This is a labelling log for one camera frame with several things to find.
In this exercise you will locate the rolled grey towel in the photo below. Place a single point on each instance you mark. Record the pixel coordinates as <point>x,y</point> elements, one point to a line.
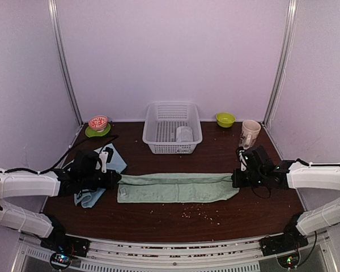
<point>184,134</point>

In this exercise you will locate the cream printed mug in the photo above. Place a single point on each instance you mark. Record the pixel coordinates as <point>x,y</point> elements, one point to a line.
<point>250,130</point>

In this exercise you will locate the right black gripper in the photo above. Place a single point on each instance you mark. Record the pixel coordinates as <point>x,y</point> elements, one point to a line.
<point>237,182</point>

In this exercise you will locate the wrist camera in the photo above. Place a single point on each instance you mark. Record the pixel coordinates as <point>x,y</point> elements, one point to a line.
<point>105,157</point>
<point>243,158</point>

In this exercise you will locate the left aluminium frame post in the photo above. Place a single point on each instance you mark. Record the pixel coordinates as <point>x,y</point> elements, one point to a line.
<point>53,13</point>

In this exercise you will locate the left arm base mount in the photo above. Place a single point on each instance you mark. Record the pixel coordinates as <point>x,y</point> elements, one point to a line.
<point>64,255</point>

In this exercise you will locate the aluminium frame post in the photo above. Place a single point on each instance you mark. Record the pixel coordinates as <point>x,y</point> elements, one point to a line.
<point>53,13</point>
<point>285,52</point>

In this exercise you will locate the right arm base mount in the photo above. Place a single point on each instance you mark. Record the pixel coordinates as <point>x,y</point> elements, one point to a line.
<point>286,249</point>

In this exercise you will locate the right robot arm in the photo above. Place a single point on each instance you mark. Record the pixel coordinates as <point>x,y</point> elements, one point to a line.
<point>258,170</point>

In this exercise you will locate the front aluminium rail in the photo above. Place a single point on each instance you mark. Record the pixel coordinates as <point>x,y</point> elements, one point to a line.
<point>229,255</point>

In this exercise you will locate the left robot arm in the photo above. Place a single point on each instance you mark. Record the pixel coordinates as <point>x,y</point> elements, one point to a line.
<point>90,170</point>

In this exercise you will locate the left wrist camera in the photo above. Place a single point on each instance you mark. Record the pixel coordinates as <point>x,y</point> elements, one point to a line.
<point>105,157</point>

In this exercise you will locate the red patterned bowl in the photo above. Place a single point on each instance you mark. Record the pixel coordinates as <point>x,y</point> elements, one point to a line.
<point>98,123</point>

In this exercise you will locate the light blue towel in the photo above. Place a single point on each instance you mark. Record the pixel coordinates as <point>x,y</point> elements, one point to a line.
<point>88,197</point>

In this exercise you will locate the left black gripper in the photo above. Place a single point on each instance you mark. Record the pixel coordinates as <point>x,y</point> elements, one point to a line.
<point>110,182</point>

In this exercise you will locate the white plastic basket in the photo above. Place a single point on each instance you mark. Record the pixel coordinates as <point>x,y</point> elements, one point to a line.
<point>162,120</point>

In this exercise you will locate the green panda towel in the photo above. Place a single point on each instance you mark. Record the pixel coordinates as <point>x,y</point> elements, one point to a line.
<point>176,188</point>

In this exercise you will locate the right aluminium frame post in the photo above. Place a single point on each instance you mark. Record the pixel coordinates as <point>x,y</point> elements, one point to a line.
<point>285,52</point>

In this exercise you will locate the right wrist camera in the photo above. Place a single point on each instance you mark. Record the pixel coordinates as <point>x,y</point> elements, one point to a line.
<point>243,158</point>

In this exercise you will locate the lime green bowl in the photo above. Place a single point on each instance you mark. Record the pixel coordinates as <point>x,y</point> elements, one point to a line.
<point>225,120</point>

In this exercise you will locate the green plate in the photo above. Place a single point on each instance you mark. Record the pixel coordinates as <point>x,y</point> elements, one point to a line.
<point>90,133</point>

